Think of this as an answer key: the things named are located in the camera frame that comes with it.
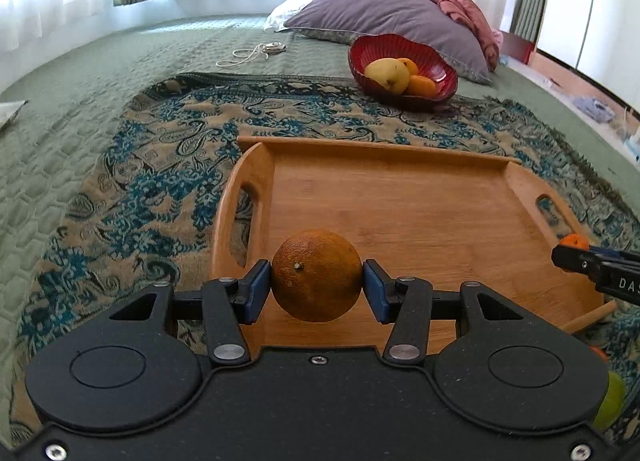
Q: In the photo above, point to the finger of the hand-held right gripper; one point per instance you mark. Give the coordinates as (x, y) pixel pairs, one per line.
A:
(572, 258)
(617, 253)

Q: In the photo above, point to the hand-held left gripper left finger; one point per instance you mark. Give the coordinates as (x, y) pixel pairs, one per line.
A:
(257, 291)

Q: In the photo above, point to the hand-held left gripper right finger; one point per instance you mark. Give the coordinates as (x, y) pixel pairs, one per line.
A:
(376, 291)

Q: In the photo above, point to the small tangerine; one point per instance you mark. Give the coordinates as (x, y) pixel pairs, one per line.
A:
(574, 241)
(598, 353)

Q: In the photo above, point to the large orange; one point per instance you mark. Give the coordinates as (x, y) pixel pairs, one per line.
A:
(316, 276)

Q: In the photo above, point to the wooden tray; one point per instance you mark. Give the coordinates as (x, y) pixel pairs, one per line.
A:
(400, 211)

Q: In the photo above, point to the green apple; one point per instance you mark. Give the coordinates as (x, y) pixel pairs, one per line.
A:
(611, 401)

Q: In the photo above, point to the blue cloth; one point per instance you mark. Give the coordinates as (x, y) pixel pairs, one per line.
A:
(595, 110)

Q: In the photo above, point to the paisley patterned blanket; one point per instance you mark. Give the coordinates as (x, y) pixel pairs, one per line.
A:
(165, 166)

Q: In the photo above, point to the orange tangerine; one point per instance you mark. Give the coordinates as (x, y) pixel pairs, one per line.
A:
(409, 66)
(421, 86)

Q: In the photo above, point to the yellow pear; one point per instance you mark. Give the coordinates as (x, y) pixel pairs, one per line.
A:
(386, 75)

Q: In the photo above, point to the red ribbed bowl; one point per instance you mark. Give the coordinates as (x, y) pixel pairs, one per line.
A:
(430, 58)

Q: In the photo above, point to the purple pillow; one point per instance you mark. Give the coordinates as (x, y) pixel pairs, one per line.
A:
(390, 11)

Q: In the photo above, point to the white pillow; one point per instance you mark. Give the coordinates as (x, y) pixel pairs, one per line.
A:
(292, 6)

